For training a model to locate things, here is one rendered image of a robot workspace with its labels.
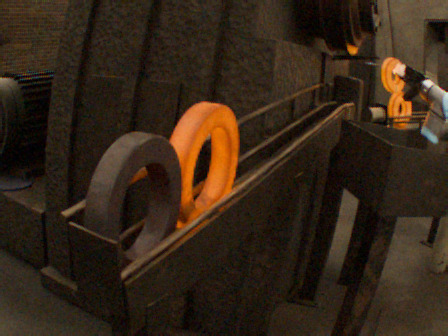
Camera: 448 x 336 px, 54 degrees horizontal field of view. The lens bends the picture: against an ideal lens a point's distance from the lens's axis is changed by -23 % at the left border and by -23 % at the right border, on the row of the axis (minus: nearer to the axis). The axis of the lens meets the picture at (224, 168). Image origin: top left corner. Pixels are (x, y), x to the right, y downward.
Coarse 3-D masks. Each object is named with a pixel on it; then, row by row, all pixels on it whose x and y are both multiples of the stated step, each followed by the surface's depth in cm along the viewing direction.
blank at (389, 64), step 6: (390, 60) 189; (396, 60) 191; (384, 66) 189; (390, 66) 189; (384, 72) 189; (390, 72) 190; (384, 78) 190; (390, 78) 191; (396, 78) 196; (384, 84) 192; (390, 84) 191; (396, 84) 194; (402, 84) 196; (390, 90) 193; (396, 90) 194
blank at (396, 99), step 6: (396, 96) 195; (390, 102) 196; (396, 102) 195; (402, 102) 198; (408, 102) 200; (390, 108) 196; (396, 108) 196; (402, 108) 202; (408, 108) 201; (390, 114) 197; (396, 114) 197; (402, 114) 202; (408, 114) 202; (396, 120) 198; (402, 126) 201
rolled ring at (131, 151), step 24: (120, 144) 58; (144, 144) 59; (168, 144) 64; (96, 168) 56; (120, 168) 55; (168, 168) 65; (96, 192) 55; (120, 192) 56; (168, 192) 67; (96, 216) 54; (168, 216) 68; (144, 240) 67; (120, 264) 58
